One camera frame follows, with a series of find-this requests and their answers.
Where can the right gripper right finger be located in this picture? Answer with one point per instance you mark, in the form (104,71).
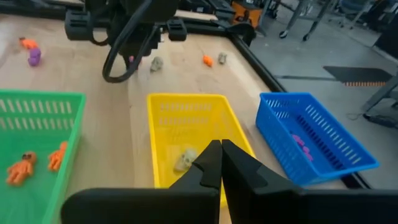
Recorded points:
(245,180)

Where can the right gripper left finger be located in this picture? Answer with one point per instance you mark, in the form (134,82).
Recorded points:
(199,174)

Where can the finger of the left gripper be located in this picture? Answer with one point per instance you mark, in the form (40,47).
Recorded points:
(176,29)
(77,25)

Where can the beige plastic skull toy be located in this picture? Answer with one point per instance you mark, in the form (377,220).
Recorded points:
(222,58)
(156,63)
(185,160)

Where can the orange plastic skeleton toy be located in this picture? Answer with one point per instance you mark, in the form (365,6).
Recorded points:
(28,43)
(20,169)
(207,60)
(57,157)

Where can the yellow plastic basket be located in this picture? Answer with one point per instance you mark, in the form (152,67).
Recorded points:
(186,130)

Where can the blue plastic basket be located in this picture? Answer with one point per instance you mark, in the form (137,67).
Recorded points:
(280,140)

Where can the orange shop vacuum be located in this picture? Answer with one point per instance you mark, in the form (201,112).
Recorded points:
(245,14)

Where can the wheeled metal workbench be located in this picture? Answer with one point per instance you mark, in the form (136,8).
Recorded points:
(283,34)

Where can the black hazard-striped floor mat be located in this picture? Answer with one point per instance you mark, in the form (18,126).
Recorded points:
(357,74)

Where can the grey metal desk leg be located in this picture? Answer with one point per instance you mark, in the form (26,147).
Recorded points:
(381,93)

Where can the grey office chair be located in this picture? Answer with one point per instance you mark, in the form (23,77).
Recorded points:
(351,6)

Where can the green plastic basket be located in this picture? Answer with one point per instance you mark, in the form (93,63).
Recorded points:
(18,202)

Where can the black partition panel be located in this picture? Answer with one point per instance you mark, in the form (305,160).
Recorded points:
(388,40)

